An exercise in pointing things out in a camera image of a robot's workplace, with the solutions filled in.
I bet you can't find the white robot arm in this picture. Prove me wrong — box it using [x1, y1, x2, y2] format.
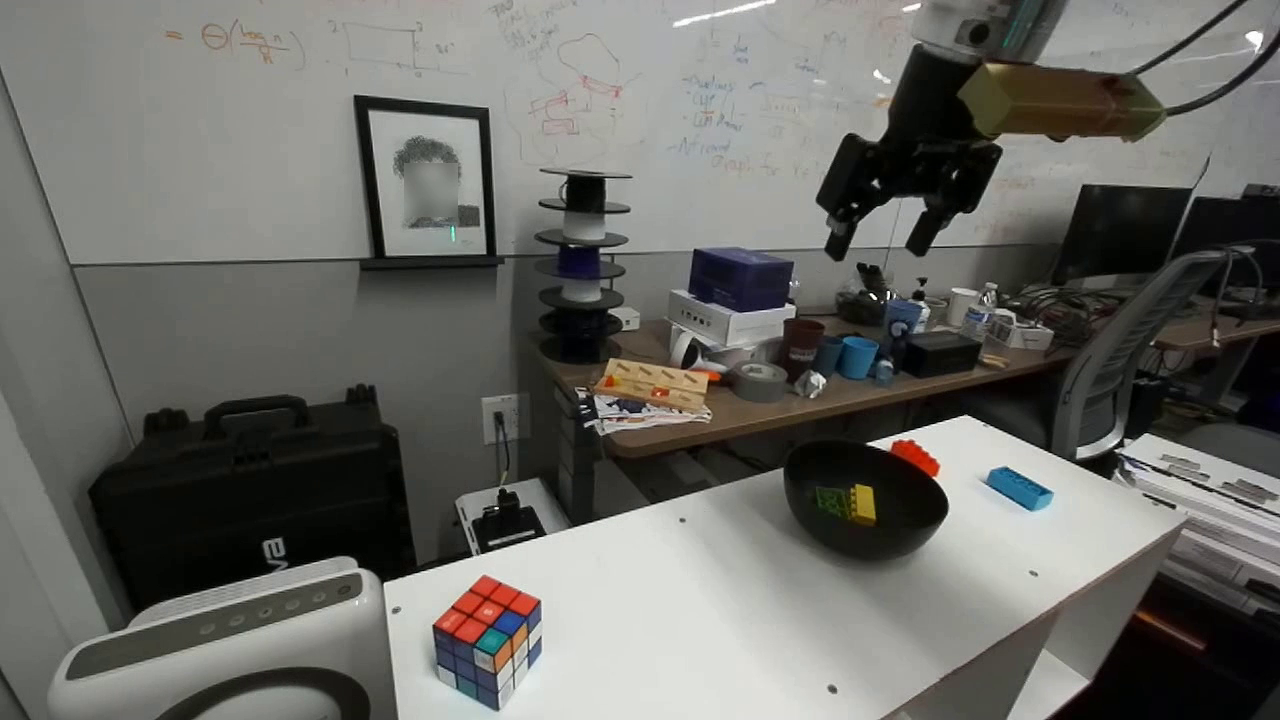
[817, 0, 1064, 261]

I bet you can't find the framed picture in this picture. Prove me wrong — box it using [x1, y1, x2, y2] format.
[353, 96, 496, 266]

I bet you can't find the colourful board game box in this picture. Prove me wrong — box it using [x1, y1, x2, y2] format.
[591, 361, 712, 435]

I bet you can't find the black bowl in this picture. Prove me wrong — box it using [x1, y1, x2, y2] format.
[785, 438, 948, 559]

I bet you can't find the wooden desk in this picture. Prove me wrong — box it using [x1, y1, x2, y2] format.
[541, 313, 1280, 458]

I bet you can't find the office chair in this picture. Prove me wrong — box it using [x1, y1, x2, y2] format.
[1049, 244, 1251, 458]

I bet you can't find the rubiks cube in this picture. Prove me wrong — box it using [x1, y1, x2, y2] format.
[430, 577, 545, 712]

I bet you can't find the wall power outlet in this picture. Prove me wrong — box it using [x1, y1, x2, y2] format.
[480, 391, 521, 444]

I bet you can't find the blue box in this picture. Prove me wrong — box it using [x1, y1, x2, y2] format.
[688, 246, 792, 313]

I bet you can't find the black monitor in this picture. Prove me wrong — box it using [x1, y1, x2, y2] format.
[1052, 185, 1280, 288]

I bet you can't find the green lego brick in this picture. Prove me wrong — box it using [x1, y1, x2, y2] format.
[807, 483, 853, 518]

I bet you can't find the blue lego brick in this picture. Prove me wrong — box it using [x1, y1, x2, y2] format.
[985, 469, 1052, 511]

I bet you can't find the white box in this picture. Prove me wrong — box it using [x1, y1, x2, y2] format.
[667, 288, 796, 361]

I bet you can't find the white air purifier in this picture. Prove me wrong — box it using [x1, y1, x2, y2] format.
[47, 554, 397, 720]

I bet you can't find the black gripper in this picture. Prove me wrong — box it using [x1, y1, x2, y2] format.
[817, 42, 1000, 261]

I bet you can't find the black hard case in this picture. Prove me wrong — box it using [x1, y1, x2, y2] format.
[89, 384, 414, 611]

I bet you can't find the orange lego brick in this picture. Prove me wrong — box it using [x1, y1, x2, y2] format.
[891, 438, 939, 481]

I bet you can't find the stack of filament spools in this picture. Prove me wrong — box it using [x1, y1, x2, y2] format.
[537, 168, 626, 363]

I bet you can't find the tape roll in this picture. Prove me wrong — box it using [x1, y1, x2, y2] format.
[730, 361, 788, 398]

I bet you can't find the yellow lego brick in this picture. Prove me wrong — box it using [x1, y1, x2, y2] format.
[844, 483, 874, 523]

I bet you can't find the blue cup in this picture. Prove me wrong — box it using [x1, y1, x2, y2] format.
[837, 334, 880, 379]

